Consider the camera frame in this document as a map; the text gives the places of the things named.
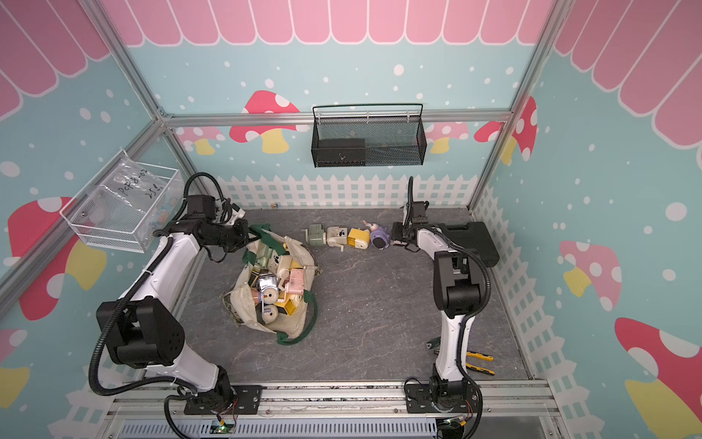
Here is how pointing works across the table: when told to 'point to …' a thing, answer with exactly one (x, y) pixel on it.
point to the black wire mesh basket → (389, 141)
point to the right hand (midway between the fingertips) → (398, 230)
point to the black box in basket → (341, 152)
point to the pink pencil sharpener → (296, 281)
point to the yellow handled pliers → (476, 368)
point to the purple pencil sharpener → (380, 237)
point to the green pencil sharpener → (315, 236)
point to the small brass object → (274, 206)
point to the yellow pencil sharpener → (358, 238)
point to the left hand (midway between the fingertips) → (259, 238)
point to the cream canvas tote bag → (291, 328)
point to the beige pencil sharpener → (336, 236)
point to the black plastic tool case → (474, 237)
